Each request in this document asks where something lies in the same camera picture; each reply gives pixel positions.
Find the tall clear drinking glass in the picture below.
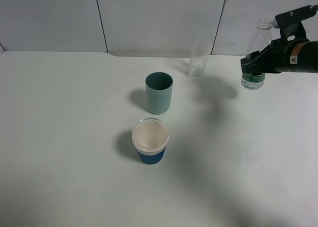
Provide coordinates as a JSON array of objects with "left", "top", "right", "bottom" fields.
[{"left": 188, "top": 33, "right": 214, "bottom": 78}]

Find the white cup with blue sleeve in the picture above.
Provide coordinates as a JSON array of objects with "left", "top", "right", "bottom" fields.
[{"left": 132, "top": 118, "right": 169, "bottom": 165}]

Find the teal plastic cup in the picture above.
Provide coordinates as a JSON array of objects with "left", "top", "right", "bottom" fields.
[{"left": 145, "top": 72, "right": 173, "bottom": 115}]

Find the clear green-label water bottle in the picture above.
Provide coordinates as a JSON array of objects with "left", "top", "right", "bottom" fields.
[{"left": 241, "top": 18, "right": 272, "bottom": 90}]

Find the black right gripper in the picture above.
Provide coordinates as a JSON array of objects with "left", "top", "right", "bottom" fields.
[{"left": 240, "top": 39, "right": 318, "bottom": 74}]

